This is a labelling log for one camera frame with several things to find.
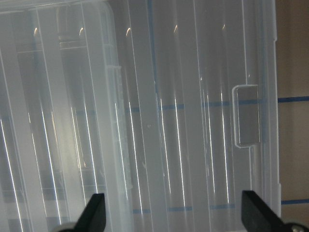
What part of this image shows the clear plastic box lid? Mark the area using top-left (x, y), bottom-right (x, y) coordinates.
top-left (0, 0), bottom-right (282, 232)

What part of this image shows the clear plastic storage box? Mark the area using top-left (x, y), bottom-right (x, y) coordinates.
top-left (0, 0), bottom-right (134, 232)

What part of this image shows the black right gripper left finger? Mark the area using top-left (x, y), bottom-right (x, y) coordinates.
top-left (76, 193), bottom-right (106, 232)

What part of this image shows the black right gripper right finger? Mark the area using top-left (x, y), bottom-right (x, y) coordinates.
top-left (241, 190), bottom-right (293, 232)

